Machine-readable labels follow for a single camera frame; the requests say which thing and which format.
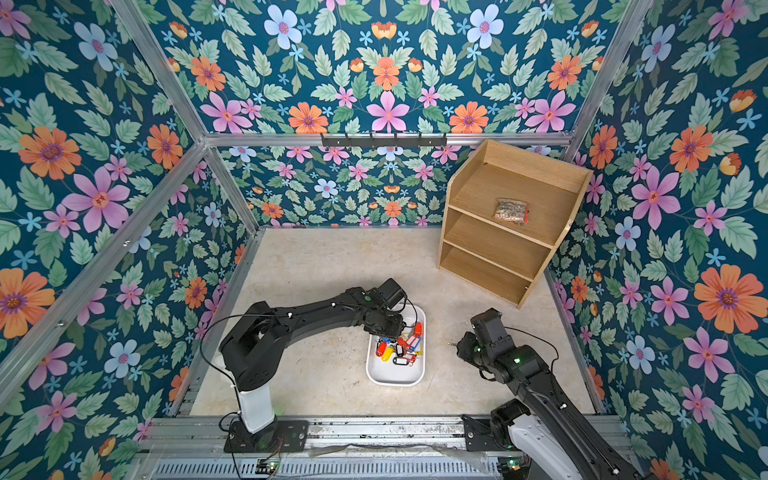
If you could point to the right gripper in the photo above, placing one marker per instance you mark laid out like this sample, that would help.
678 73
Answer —
471 348

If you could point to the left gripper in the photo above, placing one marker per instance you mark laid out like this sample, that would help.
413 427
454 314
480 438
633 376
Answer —
396 330

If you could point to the white plastic storage box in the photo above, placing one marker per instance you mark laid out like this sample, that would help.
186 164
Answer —
386 374

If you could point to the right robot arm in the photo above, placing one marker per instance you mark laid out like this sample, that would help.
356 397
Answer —
540 421

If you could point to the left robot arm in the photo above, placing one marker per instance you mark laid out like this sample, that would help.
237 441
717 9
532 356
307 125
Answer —
253 348

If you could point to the pile of tagged keys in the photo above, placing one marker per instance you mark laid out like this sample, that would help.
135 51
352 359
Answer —
403 351

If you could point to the wooden shelf unit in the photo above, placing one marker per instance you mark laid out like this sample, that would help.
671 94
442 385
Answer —
500 257

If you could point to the clear bag of small items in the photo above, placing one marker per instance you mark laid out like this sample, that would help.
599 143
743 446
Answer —
511 211

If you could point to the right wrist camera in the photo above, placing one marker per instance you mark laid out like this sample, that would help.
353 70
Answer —
491 333

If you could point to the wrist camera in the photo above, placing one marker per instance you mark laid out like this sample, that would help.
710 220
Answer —
389 294
491 333

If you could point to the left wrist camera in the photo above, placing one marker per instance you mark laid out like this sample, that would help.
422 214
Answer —
389 294

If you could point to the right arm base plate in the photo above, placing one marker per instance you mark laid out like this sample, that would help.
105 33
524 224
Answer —
484 434

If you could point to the aluminium front rail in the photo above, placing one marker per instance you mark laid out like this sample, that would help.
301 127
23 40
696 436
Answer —
207 434

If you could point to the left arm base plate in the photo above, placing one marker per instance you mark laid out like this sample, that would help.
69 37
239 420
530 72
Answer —
286 436

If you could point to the black wall hook rail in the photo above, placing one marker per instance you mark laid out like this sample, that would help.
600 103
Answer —
373 141

